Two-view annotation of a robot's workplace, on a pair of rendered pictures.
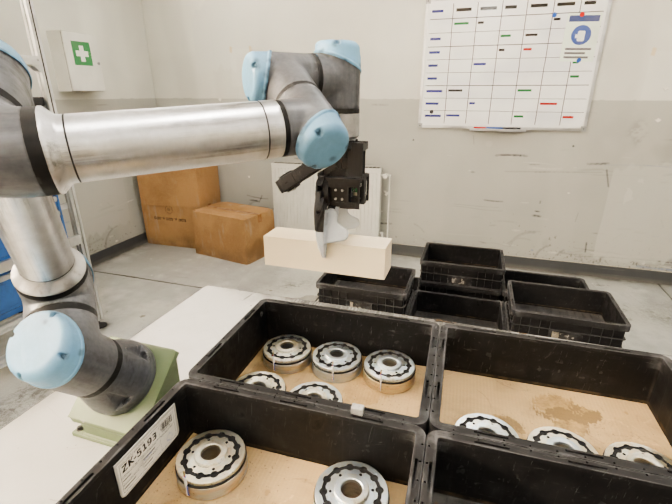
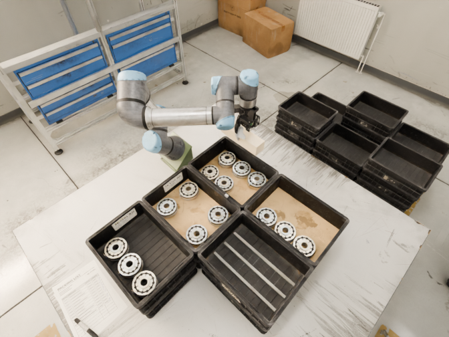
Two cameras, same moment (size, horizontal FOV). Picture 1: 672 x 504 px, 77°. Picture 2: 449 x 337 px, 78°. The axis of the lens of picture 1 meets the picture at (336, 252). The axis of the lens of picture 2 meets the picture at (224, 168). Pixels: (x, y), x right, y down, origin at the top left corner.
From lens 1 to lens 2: 0.81 m
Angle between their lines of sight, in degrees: 38
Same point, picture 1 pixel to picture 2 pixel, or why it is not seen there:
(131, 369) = (176, 150)
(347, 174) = (248, 118)
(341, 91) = (246, 94)
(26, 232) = not seen: hidden behind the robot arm
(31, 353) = (147, 143)
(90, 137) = (157, 120)
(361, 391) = (243, 184)
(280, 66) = (220, 88)
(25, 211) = not seen: hidden behind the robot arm
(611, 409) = (323, 225)
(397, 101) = not seen: outside the picture
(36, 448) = (150, 160)
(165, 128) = (176, 119)
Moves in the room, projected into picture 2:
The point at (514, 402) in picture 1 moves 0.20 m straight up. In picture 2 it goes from (291, 208) to (298, 186)
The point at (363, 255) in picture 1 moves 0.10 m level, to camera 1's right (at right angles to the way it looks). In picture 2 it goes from (250, 145) to (269, 152)
